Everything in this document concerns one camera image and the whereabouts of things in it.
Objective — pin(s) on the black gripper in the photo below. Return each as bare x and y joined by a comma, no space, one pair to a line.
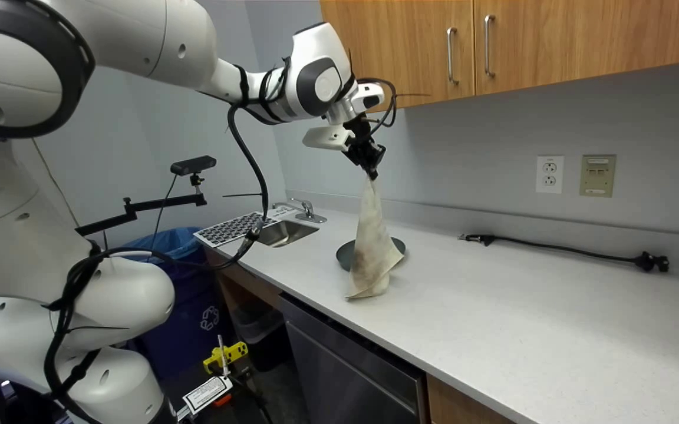
365,143

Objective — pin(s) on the stained cream cloth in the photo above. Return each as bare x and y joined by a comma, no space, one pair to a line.
373,243

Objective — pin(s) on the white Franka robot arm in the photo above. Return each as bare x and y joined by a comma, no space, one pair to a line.
120,38

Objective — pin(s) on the sink faucet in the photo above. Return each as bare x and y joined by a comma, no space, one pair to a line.
304,211

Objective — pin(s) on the dark green round plate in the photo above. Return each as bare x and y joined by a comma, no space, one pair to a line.
346,254

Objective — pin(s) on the steel sink basin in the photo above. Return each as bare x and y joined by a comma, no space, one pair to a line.
283,233

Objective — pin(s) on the white power outlet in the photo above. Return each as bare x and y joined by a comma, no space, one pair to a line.
551,176

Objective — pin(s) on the black dishwasher front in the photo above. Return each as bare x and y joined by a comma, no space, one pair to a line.
348,374

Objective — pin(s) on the wooden upper cabinet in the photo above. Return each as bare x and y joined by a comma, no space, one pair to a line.
560,38

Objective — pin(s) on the blue recycling bin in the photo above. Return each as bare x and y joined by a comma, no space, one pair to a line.
194,314

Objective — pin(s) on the yellow clamp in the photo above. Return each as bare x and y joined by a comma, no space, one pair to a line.
225,354

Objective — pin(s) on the wooden base cabinet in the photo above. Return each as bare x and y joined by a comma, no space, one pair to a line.
453,408

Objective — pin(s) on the white red hand tool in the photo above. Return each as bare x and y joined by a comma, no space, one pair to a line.
207,394

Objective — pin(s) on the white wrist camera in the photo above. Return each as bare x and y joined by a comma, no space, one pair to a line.
326,137

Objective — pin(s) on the black exterior camera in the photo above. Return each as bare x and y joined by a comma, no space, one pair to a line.
192,163

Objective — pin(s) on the beige wall plate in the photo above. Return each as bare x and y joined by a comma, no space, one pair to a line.
597,176

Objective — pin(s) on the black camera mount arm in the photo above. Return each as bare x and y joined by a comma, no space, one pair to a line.
153,205

